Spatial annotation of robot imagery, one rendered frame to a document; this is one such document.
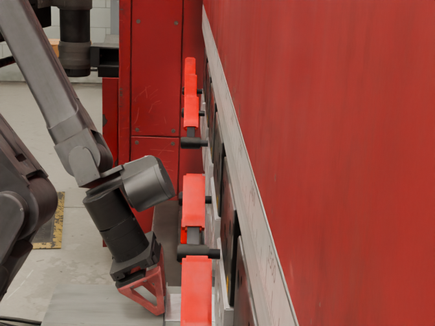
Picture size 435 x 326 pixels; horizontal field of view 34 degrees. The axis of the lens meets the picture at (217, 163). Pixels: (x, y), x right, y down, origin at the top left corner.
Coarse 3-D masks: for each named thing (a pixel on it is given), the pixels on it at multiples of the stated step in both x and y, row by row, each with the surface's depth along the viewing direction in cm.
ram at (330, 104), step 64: (256, 0) 44; (320, 0) 23; (384, 0) 16; (256, 64) 43; (320, 64) 23; (384, 64) 16; (256, 128) 42; (320, 128) 23; (384, 128) 16; (320, 192) 22; (384, 192) 15; (320, 256) 22; (384, 256) 15; (320, 320) 22; (384, 320) 15
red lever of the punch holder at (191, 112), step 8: (184, 96) 110; (192, 96) 110; (184, 104) 109; (192, 104) 108; (184, 112) 108; (192, 112) 108; (184, 120) 107; (192, 120) 107; (184, 128) 107; (192, 128) 106; (184, 136) 105; (192, 136) 106; (184, 144) 105; (192, 144) 105; (200, 144) 105
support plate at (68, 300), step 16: (64, 288) 114; (80, 288) 114; (96, 288) 114; (112, 288) 115; (144, 288) 115; (176, 288) 116; (64, 304) 109; (80, 304) 109; (96, 304) 109; (112, 304) 110; (128, 304) 110; (48, 320) 104; (64, 320) 104; (80, 320) 105; (96, 320) 105; (112, 320) 105; (128, 320) 105; (144, 320) 105; (160, 320) 106
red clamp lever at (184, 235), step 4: (180, 192) 86; (180, 196) 85; (208, 196) 86; (180, 200) 85; (208, 200) 86; (180, 204) 86; (184, 232) 86; (184, 236) 87; (184, 240) 87; (180, 264) 88
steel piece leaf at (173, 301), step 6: (168, 294) 113; (174, 294) 113; (180, 294) 113; (168, 300) 111; (174, 300) 111; (180, 300) 111; (168, 306) 109; (174, 306) 110; (180, 306) 110; (168, 312) 108; (174, 312) 108; (180, 312) 108; (168, 318) 106; (174, 318) 106; (180, 318) 106
